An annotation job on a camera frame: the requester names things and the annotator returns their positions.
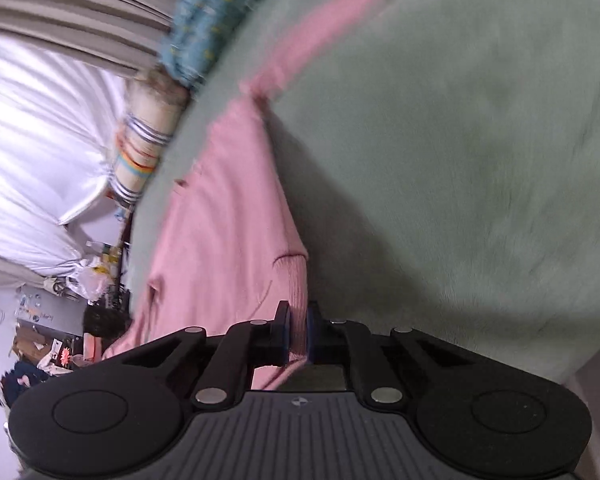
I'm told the wide beige curtain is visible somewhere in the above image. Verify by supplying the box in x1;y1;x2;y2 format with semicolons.
0;0;203;80

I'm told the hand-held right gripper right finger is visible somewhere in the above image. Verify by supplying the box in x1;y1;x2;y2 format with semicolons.
306;301;477;412

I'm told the white plastic bag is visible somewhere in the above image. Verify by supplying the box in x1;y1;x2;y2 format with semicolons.
76;259;115;298

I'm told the pink sweater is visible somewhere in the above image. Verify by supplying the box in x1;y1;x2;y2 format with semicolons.
102;0;433;392

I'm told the teal floral quilt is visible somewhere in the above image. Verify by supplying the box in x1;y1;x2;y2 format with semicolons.
156;0;283;92

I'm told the black cat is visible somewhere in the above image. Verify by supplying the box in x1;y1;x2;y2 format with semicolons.
82;304;132;337

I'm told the plaid rolled quilt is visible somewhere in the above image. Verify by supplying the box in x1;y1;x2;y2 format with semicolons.
104;72;192;208

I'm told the green fleece bed blanket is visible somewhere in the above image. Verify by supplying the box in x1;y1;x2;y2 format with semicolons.
127;0;600;386

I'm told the white sheer curtain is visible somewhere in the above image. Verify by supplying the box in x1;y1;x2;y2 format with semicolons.
0;27;133;281

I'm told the grey refrigerator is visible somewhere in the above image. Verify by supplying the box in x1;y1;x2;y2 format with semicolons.
10;285;88;335

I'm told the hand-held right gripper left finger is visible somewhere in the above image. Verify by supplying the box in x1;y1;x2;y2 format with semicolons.
122;301;292;412

